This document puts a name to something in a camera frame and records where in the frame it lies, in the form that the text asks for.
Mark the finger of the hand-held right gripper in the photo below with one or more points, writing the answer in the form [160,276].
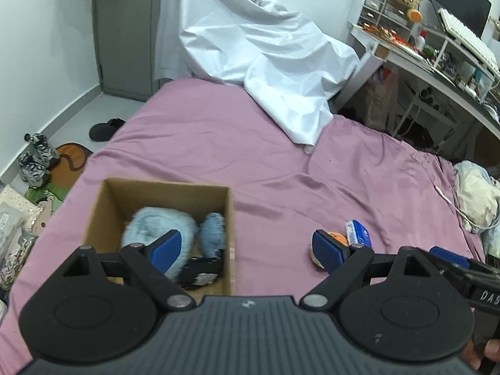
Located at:
[449,257]

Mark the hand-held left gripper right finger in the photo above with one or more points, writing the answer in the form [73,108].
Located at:
[328,250]

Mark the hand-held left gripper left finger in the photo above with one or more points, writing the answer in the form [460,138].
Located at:
[166,250]

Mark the burger squishy toy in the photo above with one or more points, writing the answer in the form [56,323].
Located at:
[339,239]

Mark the fluffy grey heart pouch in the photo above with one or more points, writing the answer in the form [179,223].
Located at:
[156,224]

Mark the blue white tissue packet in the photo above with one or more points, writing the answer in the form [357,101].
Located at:
[358,233]

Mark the small denim pouch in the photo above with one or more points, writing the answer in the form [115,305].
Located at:
[213,234]

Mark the cardboard box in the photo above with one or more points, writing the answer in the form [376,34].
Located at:
[117,203]

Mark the person's right hand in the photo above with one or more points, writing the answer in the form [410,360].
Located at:
[474,353]

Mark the floral quilt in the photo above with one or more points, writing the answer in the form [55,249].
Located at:
[476,191]

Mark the pink bed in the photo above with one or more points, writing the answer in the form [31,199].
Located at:
[234,156]

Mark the cartoon floor mat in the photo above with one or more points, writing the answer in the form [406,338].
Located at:
[66,160]

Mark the black slippers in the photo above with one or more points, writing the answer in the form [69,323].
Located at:
[102,129]

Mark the wrapped parcel stack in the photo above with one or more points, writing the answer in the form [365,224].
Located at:
[15,234]

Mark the grey sneaker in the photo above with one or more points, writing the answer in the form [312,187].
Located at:
[33,172]
[43,149]

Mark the brown paper bag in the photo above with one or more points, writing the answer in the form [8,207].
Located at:
[381,99]

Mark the white desk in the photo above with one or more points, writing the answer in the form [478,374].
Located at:
[449,82]

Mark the white cover sheet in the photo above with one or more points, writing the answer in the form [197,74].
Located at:
[265,54]

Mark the white desk shelf riser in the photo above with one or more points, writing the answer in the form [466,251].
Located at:
[441,47]

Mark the white keyboard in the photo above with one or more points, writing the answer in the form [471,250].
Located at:
[472,41]

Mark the white bottle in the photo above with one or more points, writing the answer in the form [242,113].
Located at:
[421,40]

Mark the grey door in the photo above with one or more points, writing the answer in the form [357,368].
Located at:
[125,31]

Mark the orange round toy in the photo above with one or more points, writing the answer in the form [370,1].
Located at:
[414,15]

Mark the grey drawer organizer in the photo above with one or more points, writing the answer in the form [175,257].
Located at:
[377,7]

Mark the black monitor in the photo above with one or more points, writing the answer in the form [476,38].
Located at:
[465,0]

